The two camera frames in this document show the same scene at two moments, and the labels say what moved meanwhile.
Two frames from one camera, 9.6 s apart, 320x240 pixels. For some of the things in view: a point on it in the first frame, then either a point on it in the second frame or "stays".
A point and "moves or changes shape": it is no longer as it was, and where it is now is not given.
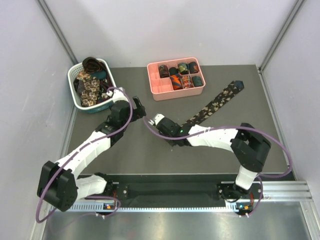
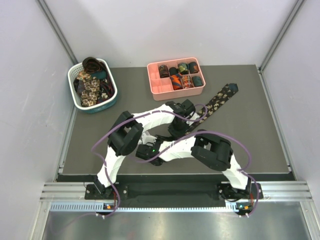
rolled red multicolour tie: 187,82 stays
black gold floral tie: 236,87 moves or changes shape
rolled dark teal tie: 196,81 stays
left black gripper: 138,113 to 178,134
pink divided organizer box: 176,78 stays
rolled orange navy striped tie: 177,81 stays
